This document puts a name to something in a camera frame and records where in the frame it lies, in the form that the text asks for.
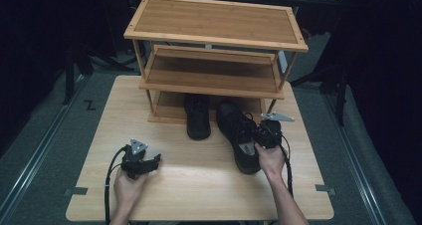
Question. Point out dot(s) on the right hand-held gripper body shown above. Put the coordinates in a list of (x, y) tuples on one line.
[(270, 133)]

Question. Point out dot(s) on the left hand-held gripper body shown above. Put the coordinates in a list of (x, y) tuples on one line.
[(134, 158)]

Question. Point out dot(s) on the black knit sneaker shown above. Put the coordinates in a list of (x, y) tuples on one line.
[(198, 118), (237, 132)]

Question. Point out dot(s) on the three-tier wooden shoe rack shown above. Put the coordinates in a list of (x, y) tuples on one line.
[(215, 21)]

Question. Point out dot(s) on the person's right hand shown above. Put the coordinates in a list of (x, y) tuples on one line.
[(270, 160)]

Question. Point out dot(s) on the person's left hand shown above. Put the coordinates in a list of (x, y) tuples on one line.
[(127, 188)]

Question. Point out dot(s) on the grey tape strip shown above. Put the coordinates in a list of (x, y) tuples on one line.
[(325, 189), (77, 191)]

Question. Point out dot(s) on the white table leg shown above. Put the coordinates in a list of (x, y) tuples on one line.
[(283, 64)]

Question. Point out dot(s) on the black tripod stand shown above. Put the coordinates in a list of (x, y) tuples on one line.
[(333, 82)]

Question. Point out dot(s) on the black metal stand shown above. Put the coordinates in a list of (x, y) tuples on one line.
[(69, 75)]

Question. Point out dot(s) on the metal floor rail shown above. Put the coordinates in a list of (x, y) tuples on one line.
[(36, 153), (356, 162)]

